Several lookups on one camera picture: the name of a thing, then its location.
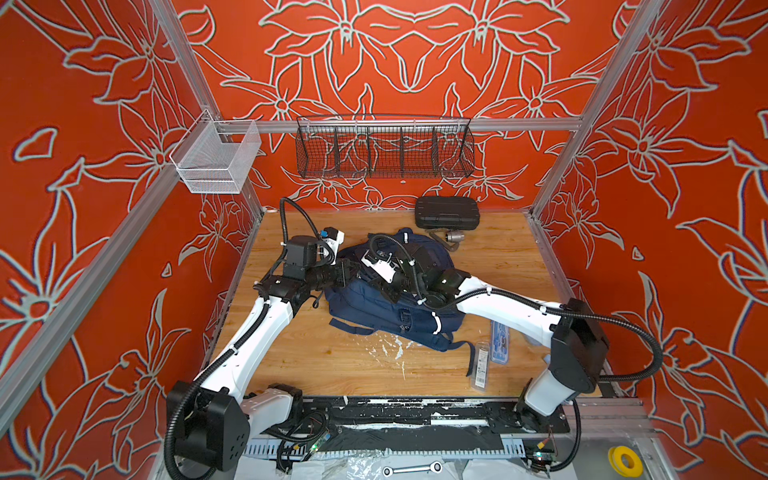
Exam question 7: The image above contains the navy blue student backpack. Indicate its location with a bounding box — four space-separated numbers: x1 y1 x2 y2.
324 227 476 376

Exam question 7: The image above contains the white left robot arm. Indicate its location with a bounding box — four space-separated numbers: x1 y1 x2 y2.
163 227 354 479

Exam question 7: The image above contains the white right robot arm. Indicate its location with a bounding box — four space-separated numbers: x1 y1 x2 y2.
375 248 663 430

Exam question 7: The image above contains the blue stationery set pack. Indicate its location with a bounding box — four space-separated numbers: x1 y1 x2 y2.
491 321 509 365

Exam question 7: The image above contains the small metal cylinder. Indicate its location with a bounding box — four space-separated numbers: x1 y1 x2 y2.
445 231 465 244

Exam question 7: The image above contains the black plastic tool case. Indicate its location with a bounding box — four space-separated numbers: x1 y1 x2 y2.
414 196 480 230

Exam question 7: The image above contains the clear pencil case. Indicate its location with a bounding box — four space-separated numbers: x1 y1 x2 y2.
470 342 491 392

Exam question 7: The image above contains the silver combination wrench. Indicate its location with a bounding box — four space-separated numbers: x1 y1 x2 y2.
382 461 443 478

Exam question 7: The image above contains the yellow tape roll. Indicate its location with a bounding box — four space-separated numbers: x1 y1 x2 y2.
608 445 644 478

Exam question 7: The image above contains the black wire wall basket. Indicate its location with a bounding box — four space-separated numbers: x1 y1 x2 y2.
295 114 476 180

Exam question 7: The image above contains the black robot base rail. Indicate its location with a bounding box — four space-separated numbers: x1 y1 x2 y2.
302 396 571 434

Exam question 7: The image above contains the white wire wall basket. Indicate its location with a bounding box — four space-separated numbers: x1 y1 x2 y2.
170 109 262 194

